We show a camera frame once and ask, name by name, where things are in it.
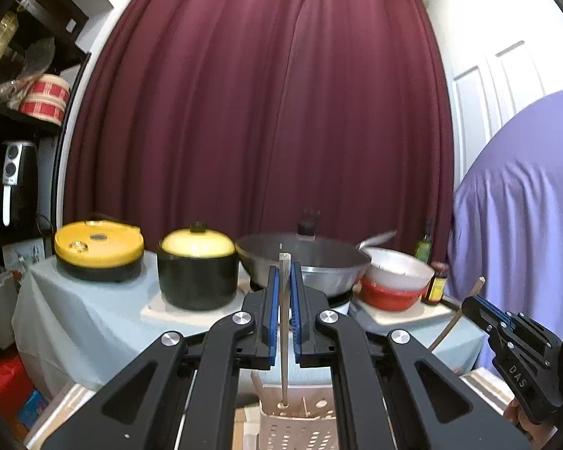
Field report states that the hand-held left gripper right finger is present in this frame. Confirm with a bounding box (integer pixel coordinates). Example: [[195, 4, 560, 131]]
[[290, 265, 532, 450]]

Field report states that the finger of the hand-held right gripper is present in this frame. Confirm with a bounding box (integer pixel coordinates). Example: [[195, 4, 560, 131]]
[[461, 295, 510, 339], [475, 295, 518, 327]]

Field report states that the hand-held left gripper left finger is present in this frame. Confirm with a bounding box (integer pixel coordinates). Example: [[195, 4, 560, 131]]
[[42, 266, 282, 450]]

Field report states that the light wooden chopstick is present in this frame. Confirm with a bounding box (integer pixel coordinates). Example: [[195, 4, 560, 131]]
[[278, 252, 292, 408], [428, 276, 487, 352]]

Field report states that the white perforated utensil holder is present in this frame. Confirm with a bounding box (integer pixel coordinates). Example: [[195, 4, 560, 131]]
[[258, 383, 344, 450]]

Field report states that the person's right hand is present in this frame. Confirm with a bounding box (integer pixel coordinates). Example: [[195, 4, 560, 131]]
[[503, 397, 560, 440]]

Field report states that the white induction cooker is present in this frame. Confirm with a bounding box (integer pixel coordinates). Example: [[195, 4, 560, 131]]
[[248, 280, 358, 316]]

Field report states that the steel wok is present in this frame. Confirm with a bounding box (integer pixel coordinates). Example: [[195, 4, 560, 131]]
[[236, 229, 399, 297]]

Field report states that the brown sauce bottle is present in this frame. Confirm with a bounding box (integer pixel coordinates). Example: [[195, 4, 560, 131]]
[[421, 262, 450, 307]]

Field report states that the black pot with yellow lid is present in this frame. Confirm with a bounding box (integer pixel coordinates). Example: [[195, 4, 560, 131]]
[[157, 220, 240, 311]]

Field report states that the glass wok lid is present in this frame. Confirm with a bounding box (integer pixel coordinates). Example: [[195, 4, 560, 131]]
[[237, 208, 372, 273]]

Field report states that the green glass bottle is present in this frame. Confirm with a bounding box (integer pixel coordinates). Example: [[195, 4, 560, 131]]
[[413, 219, 435, 264]]

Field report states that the red bowl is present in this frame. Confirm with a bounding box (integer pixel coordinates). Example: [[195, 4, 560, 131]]
[[358, 276, 428, 313]]

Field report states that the white bowl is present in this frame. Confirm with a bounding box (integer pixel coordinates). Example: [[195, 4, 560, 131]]
[[363, 246, 435, 294]]

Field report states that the purple cloth cover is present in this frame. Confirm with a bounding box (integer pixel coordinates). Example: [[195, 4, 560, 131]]
[[446, 87, 563, 377]]

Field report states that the long light board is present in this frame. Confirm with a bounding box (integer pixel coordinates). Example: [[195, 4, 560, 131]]
[[139, 285, 260, 325]]

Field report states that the grey tablecloth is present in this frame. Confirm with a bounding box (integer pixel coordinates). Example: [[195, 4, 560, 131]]
[[12, 248, 488, 400]]

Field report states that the flat pot with yellow lid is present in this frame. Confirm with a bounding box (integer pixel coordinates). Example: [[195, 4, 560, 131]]
[[54, 219, 146, 284]]

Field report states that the white panel door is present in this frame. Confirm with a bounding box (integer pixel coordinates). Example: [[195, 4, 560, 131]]
[[445, 39, 553, 185]]

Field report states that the dark red curtain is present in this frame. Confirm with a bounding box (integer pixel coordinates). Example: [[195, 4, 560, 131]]
[[63, 0, 456, 283]]

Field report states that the blue packet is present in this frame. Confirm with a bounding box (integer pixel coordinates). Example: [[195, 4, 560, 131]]
[[16, 388, 48, 431]]

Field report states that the white printed card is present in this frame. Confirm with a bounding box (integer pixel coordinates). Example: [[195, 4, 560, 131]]
[[2, 238, 46, 278]]

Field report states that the black air fryer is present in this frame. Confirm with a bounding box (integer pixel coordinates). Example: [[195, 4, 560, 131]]
[[0, 140, 41, 234]]

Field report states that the round red striped box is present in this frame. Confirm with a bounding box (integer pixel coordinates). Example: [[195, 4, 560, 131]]
[[18, 73, 71, 125]]

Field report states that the black shelving unit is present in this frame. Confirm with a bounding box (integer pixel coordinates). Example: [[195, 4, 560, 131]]
[[0, 0, 93, 353]]

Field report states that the clear plastic bag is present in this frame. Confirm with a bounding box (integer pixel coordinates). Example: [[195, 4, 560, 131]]
[[0, 36, 57, 105]]

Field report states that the black box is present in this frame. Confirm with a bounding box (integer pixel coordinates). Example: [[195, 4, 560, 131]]
[[16, 0, 91, 48]]

